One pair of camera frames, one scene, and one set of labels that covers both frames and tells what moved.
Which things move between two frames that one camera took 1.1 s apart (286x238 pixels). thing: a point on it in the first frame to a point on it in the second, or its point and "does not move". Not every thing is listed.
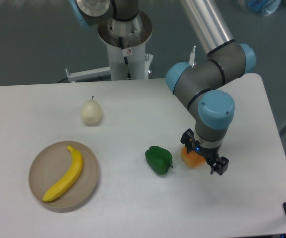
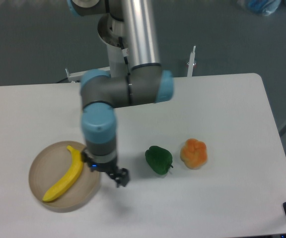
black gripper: (220, 166) to (121, 176)
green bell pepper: (159, 159) does not move
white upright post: (192, 57) does not move
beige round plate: (53, 163) does not move
